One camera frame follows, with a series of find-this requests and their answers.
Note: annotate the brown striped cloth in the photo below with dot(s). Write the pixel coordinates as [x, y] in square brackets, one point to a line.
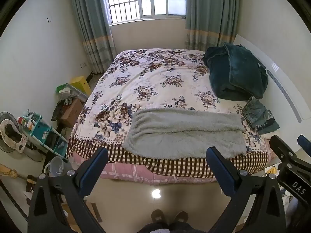
[31, 183]

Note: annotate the flat cardboard piece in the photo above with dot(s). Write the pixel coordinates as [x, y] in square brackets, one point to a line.
[92, 210]

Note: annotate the white child toilet seat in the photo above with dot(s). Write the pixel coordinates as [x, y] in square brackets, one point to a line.
[4, 137]

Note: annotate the grey fleece blanket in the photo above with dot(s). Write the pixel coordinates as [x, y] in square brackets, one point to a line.
[184, 133]

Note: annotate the white headboard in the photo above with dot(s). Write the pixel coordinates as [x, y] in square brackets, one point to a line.
[284, 77]

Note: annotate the black bag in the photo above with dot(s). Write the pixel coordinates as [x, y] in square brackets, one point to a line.
[57, 111]

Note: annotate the teal shelf cart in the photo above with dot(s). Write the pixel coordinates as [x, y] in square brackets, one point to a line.
[41, 129]

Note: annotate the folded blue jeans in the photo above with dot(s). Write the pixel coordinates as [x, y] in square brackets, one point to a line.
[255, 110]

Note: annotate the clear plastic storage bin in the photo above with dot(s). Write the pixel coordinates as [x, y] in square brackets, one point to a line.
[70, 92]

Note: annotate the teal curtain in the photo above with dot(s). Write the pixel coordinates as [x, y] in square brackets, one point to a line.
[211, 12]
[93, 29]

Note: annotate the yellow box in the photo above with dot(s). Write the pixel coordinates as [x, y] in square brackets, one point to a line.
[80, 83]

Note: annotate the white standing fan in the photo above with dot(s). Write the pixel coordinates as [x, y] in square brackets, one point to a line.
[3, 117]

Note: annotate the yellow object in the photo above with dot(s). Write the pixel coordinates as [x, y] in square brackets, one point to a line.
[271, 170]

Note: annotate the dark green plush blanket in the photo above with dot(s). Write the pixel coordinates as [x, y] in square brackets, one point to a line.
[238, 72]

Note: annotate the pink plaid mattress sheet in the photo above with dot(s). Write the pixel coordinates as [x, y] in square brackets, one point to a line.
[131, 173]

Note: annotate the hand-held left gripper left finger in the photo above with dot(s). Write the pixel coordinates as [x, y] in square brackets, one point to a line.
[93, 170]

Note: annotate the clear plastic jug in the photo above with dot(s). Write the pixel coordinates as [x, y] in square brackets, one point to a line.
[57, 166]

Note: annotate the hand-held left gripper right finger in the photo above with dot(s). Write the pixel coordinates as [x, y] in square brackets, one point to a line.
[220, 172]

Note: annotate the cardboard box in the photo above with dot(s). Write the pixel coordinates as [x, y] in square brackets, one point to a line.
[71, 112]

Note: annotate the floral bedspread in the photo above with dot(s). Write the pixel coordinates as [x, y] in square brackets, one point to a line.
[155, 77]

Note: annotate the person's left shoe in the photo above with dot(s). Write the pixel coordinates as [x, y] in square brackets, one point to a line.
[157, 216]

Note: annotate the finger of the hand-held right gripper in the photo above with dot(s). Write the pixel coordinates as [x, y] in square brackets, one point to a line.
[283, 151]
[305, 143]

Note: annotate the white plastic bag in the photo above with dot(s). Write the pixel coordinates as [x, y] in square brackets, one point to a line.
[290, 206]

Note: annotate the person's dark clothing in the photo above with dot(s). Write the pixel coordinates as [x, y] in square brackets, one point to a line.
[167, 229]

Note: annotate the dark teal folded cloth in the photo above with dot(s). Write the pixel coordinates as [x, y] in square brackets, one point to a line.
[269, 127]

